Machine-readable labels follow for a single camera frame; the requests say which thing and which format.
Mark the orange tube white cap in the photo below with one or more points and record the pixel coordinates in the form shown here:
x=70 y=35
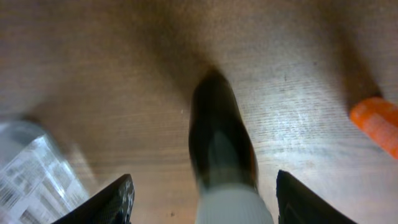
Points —
x=377 y=118

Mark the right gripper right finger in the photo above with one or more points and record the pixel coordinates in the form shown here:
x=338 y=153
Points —
x=298 y=204

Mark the black bottle white cap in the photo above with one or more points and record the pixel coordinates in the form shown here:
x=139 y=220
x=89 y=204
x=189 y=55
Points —
x=222 y=157

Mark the white lotion bottle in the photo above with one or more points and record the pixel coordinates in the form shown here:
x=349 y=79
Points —
x=37 y=184

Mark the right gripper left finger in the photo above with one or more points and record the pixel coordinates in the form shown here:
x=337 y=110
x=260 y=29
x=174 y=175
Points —
x=112 y=205

